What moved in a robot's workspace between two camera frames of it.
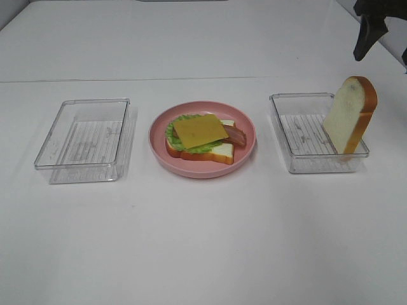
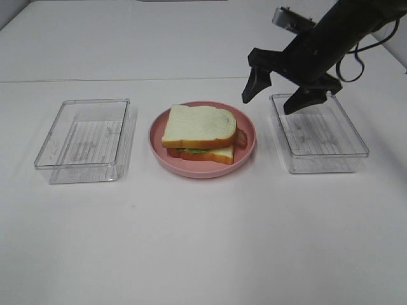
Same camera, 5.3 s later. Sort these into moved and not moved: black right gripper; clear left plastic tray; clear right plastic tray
Moved: black right gripper
Not moved: clear right plastic tray; clear left plastic tray
